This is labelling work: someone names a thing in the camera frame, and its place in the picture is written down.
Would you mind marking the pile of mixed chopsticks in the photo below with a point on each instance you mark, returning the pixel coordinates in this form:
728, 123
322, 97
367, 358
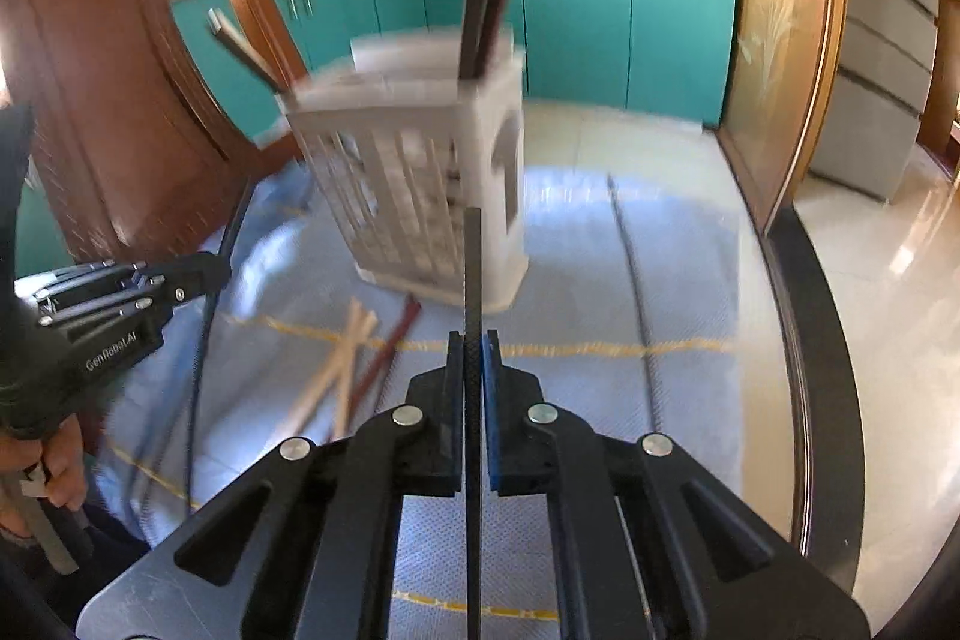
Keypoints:
352, 329

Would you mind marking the wooden framed glass door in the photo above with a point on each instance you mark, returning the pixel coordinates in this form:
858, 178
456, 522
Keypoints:
765, 48

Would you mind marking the teal lower kitchen cabinet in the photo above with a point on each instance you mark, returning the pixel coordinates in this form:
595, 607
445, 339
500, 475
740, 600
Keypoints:
585, 25
337, 3

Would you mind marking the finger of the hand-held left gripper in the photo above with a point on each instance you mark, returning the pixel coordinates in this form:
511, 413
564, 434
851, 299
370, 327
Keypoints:
150, 271
161, 299

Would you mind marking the person's left hand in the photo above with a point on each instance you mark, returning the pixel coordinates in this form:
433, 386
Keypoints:
67, 467

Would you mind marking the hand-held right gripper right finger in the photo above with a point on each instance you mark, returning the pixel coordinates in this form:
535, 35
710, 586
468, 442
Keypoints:
495, 400

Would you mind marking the grey refrigerator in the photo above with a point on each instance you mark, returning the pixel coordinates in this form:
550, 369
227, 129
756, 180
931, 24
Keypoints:
885, 48

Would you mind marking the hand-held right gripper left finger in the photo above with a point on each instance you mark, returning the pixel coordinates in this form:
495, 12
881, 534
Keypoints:
451, 400

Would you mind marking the white plastic utensil holder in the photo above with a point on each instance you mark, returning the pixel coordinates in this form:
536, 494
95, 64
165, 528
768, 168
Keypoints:
484, 280

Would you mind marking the carved brown wooden chair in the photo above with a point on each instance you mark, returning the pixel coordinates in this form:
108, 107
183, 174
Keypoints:
112, 85

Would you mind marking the light blue checked cloth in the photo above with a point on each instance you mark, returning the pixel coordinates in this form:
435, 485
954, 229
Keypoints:
600, 385

